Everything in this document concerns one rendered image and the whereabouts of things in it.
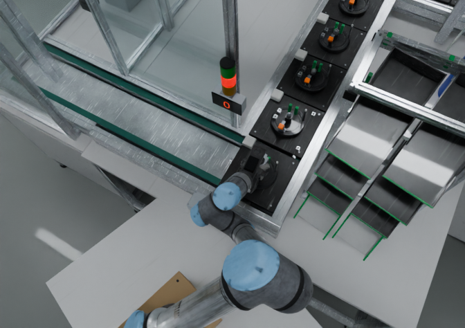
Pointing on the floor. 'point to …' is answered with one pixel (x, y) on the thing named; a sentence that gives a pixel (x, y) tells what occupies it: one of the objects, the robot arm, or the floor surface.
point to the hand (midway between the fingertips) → (261, 160)
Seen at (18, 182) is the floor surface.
